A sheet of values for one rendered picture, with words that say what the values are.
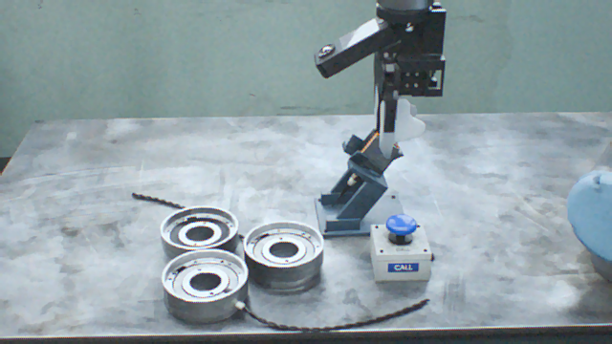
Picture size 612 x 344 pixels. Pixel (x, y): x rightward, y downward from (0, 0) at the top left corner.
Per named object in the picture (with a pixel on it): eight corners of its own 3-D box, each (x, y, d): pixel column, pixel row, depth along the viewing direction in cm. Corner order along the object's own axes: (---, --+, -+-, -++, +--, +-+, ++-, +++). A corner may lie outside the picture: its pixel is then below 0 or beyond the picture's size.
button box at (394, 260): (375, 283, 99) (377, 252, 97) (369, 251, 106) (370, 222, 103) (437, 282, 100) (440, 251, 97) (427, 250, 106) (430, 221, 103)
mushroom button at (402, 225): (385, 260, 100) (388, 228, 97) (382, 243, 103) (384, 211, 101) (417, 259, 100) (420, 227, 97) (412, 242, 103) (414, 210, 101)
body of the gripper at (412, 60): (442, 102, 101) (450, 13, 95) (377, 104, 100) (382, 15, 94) (428, 79, 108) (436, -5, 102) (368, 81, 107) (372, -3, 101)
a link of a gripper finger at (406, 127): (425, 164, 105) (428, 99, 101) (382, 166, 104) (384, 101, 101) (420, 156, 108) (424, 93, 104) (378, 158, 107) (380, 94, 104)
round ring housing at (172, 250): (155, 239, 108) (152, 215, 106) (226, 224, 112) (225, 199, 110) (173, 281, 100) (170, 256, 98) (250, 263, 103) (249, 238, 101)
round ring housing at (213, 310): (147, 305, 96) (143, 278, 94) (205, 265, 103) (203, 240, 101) (208, 339, 90) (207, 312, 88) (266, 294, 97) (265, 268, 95)
